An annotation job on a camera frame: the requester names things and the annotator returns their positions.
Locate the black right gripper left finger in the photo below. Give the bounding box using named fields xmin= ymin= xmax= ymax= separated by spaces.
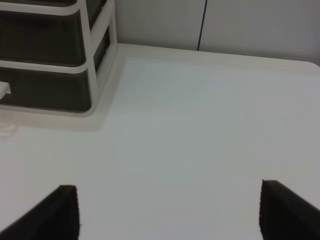
xmin=0 ymin=185 xmax=80 ymax=240

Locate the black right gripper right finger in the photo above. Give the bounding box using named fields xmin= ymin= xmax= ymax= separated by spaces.
xmin=259 ymin=180 xmax=320 ymax=240

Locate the smoky bottom drawer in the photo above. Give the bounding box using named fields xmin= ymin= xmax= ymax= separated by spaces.
xmin=0 ymin=67 xmax=92 ymax=113

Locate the smoky drawer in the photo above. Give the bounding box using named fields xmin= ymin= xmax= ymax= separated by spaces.
xmin=0 ymin=11 xmax=86 ymax=67
xmin=0 ymin=67 xmax=92 ymax=113

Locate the smoky middle drawer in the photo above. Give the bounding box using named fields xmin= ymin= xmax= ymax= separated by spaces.
xmin=0 ymin=11 xmax=86 ymax=67

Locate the white plastic drawer cabinet frame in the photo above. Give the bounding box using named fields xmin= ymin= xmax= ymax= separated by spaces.
xmin=0 ymin=0 xmax=118 ymax=117

